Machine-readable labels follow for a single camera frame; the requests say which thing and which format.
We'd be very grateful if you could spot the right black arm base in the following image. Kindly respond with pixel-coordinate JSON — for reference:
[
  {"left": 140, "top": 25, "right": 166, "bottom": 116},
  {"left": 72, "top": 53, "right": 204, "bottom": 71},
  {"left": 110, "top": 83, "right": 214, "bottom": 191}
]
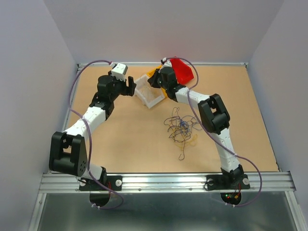
[{"left": 204, "top": 174, "right": 250, "bottom": 191}]

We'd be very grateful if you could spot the yellow plastic bin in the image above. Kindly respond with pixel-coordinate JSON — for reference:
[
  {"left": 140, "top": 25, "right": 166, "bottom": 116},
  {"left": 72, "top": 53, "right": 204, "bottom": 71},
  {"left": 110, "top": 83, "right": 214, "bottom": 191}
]
[{"left": 146, "top": 65, "right": 162, "bottom": 77}]

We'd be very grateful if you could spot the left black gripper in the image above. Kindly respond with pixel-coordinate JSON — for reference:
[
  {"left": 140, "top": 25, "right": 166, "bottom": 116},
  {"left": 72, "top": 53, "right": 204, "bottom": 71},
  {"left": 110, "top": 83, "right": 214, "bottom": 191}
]
[{"left": 108, "top": 71, "right": 136, "bottom": 102}]

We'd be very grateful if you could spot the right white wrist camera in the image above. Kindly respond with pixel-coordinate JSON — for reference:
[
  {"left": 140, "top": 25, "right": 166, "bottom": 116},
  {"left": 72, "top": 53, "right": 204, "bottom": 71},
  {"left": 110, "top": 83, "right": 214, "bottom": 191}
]
[{"left": 161, "top": 57, "right": 172, "bottom": 68}]

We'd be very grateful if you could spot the aluminium front rail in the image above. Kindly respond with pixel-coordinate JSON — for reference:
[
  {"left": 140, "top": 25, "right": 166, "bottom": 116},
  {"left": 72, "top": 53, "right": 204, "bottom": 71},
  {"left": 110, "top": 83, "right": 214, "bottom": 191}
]
[{"left": 38, "top": 172, "right": 296, "bottom": 194}]

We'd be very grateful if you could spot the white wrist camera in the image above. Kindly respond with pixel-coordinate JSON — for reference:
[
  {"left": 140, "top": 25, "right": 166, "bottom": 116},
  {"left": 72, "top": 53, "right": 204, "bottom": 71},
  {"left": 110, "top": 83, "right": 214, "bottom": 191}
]
[
  {"left": 111, "top": 63, "right": 128, "bottom": 82},
  {"left": 161, "top": 57, "right": 172, "bottom": 68}
]

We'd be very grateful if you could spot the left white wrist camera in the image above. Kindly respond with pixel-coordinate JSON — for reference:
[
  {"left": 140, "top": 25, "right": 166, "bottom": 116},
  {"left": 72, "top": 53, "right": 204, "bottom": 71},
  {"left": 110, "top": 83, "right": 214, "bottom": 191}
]
[{"left": 111, "top": 63, "right": 128, "bottom": 82}]

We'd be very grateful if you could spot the white plastic bin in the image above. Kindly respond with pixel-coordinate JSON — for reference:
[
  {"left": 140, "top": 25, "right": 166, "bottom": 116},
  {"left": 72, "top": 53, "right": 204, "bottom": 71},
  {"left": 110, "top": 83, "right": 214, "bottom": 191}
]
[{"left": 134, "top": 75, "right": 166, "bottom": 109}]

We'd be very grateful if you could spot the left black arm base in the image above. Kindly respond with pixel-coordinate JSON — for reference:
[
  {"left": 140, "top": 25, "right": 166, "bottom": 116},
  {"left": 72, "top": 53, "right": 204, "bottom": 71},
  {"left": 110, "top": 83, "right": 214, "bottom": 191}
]
[{"left": 78, "top": 175, "right": 123, "bottom": 192}]

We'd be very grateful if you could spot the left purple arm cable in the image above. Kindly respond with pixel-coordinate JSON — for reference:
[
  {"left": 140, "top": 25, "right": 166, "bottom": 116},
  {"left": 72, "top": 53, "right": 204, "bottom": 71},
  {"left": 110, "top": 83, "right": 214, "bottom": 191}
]
[{"left": 68, "top": 60, "right": 124, "bottom": 210}]

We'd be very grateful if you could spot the purple thin wire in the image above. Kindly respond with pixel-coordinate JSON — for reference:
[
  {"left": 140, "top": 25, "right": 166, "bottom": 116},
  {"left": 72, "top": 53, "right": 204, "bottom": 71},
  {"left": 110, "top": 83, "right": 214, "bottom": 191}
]
[{"left": 163, "top": 106, "right": 205, "bottom": 161}]

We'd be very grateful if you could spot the red plastic bin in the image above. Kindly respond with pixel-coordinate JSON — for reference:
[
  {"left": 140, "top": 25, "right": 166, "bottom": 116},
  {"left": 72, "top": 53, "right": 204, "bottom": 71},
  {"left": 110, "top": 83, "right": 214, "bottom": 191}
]
[{"left": 170, "top": 58, "right": 194, "bottom": 85}]

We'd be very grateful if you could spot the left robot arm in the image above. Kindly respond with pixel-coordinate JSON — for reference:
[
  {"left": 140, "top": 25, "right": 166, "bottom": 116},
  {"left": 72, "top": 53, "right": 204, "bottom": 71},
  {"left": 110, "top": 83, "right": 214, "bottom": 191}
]
[{"left": 49, "top": 75, "right": 137, "bottom": 190}]

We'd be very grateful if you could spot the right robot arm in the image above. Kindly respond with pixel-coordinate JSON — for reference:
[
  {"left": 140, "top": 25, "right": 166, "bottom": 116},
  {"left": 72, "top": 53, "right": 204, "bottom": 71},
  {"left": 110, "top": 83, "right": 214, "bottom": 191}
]
[{"left": 148, "top": 67, "right": 244, "bottom": 191}]

